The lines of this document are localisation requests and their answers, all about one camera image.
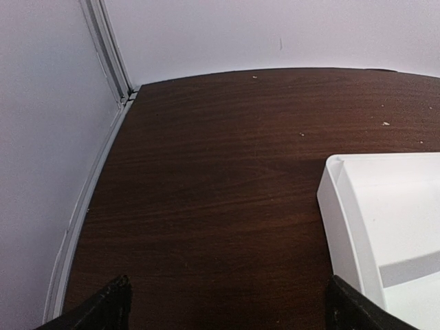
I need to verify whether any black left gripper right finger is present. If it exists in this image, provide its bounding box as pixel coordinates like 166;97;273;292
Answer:
324;275;414;330

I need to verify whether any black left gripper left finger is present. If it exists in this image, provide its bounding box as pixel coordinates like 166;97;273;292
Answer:
39;275;132;330

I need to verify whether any white compartment tray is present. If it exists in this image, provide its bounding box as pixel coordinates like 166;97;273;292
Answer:
317;153;439;329

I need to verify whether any left aluminium frame post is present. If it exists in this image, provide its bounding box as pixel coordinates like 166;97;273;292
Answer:
78;0;140;104

